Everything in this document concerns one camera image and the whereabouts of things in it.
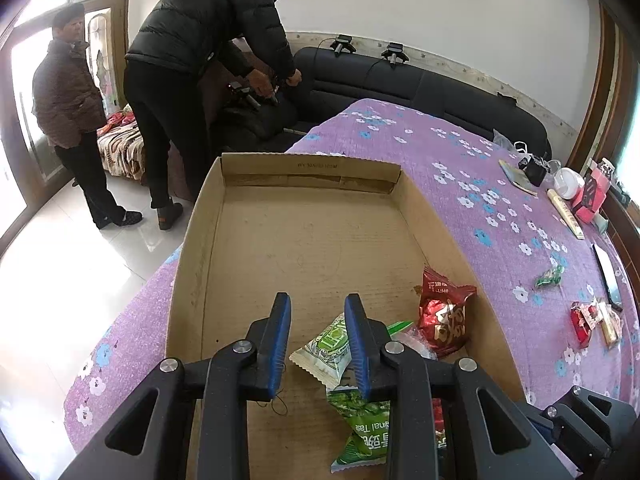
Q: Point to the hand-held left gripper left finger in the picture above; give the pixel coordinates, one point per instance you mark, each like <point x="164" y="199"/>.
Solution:
<point x="277" y="350"/>

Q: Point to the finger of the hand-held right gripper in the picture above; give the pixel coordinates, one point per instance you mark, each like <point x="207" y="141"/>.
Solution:
<point x="575" y="425"/>

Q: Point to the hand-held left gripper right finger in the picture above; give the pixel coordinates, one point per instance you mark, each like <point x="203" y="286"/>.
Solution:
<point x="357" y="345"/>

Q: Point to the white green snack packet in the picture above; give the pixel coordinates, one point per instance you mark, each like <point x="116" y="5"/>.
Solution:
<point x="322" y="350"/>

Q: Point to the clear snack packet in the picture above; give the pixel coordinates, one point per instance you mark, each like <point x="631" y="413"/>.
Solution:
<point x="410" y="337"/>

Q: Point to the bright green pea packet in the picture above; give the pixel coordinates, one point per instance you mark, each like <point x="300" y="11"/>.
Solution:
<point x="362" y="425"/>

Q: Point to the dark red gold-print packet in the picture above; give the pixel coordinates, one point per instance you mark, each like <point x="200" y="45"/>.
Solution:
<point x="445" y="315"/>

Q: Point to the narrow white red snack packet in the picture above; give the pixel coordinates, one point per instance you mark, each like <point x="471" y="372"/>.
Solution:
<point x="582" y="322"/>

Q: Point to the wide red white snack packet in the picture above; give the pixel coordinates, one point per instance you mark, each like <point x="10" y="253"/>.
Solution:
<point x="438" y="415"/>

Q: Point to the cardboard box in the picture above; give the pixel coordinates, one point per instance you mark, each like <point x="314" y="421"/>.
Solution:
<point x="280" y="230"/>

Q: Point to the green candy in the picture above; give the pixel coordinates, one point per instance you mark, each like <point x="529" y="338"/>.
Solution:
<point x="549" y="278"/>

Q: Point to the yellow biscuit packet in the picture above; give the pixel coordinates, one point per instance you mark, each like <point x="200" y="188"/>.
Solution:
<point x="609" y="325"/>

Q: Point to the black smartphone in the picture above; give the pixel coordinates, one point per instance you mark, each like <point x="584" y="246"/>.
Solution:
<point x="606" y="272"/>

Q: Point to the purple floral tablecloth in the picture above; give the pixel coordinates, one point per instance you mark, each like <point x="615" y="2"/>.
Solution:
<point x="425" y="170"/>

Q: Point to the cream tube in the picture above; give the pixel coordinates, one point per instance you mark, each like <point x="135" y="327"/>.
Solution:
<point x="565" y="212"/>

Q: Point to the small booklet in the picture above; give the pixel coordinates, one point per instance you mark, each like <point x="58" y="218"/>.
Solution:
<point x="515" y="177"/>

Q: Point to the white round container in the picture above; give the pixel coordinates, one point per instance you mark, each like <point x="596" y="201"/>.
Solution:
<point x="567" y="185"/>

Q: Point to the small black device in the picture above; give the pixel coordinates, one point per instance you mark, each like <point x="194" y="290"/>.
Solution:
<point x="535" y="172"/>

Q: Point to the clear plastic bag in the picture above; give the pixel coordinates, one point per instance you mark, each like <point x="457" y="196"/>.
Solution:
<point x="502" y="140"/>

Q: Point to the patterned bed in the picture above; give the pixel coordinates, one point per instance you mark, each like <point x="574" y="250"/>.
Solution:
<point x="120" y="150"/>

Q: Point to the black hand-held device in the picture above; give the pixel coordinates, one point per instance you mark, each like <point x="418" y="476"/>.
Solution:
<point x="245" y="94"/>

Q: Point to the black sofa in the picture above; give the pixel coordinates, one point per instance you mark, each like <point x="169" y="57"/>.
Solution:
<point x="400" y="90"/>

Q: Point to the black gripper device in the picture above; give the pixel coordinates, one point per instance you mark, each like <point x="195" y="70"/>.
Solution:
<point x="342" y="45"/>
<point x="395" y="54"/>

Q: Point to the wooden glass door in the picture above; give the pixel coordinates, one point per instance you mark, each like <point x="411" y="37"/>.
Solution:
<point x="100" y="35"/>

